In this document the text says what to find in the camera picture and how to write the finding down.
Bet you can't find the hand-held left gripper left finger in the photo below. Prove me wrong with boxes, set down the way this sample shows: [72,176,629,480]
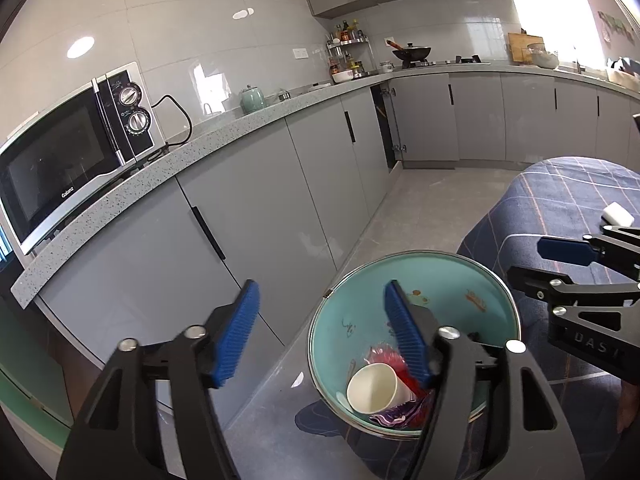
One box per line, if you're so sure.
[54,280,262,480]

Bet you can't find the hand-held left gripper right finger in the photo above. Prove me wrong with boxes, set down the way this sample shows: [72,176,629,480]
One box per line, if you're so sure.
[383,280,586,480]

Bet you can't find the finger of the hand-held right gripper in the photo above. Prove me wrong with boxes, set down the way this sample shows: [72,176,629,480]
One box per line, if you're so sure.
[506,266,640,311]
[537,225,640,281]

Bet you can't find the pink plastic bag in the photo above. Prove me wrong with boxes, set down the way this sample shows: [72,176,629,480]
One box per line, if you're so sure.
[364,342,408,376]

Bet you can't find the teal trash bin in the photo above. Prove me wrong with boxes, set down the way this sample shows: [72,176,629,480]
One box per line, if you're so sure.
[306,251,523,441]

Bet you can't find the white paper cup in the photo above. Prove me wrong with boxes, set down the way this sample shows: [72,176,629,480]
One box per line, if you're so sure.
[346,363,416,415]

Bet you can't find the purple wrapper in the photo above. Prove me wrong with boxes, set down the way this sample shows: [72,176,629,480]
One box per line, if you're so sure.
[370,400,426,428]

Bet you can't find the person's right forearm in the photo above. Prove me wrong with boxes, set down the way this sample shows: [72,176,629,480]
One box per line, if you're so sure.
[617,380,640,433]

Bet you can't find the blue plaid tablecloth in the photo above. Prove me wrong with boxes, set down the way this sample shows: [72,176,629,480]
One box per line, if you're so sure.
[456,156,640,386]

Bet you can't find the small white box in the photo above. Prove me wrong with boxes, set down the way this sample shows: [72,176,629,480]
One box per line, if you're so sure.
[600,201,636,228]

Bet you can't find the grey kitchen counter cabinets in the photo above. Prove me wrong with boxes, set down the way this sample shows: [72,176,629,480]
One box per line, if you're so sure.
[10,57,640,411]

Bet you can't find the white plastic bag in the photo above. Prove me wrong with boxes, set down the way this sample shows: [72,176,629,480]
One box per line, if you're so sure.
[607,57,640,91]

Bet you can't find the pale pot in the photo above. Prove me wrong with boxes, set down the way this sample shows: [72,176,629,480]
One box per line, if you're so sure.
[525,44,560,70]

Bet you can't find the wooden cutting board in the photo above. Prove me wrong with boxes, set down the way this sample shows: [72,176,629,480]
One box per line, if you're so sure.
[507,32,545,65]

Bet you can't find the green teapot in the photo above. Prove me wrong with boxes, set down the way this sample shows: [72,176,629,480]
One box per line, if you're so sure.
[239,85,268,114]

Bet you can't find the silver microwave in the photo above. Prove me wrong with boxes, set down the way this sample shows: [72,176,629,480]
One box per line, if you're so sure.
[0,61,168,257]

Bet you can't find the black wok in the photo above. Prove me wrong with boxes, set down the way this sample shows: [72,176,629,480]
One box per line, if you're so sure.
[391,42,432,67]

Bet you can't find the metal spice rack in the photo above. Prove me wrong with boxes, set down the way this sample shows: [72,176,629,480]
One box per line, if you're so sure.
[326,19,371,78]

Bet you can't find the black power cable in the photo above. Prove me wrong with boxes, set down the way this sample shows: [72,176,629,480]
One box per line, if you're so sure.
[150,94,193,151]

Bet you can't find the wall decoration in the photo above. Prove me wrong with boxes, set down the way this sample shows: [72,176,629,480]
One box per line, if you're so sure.
[597,10,636,43]

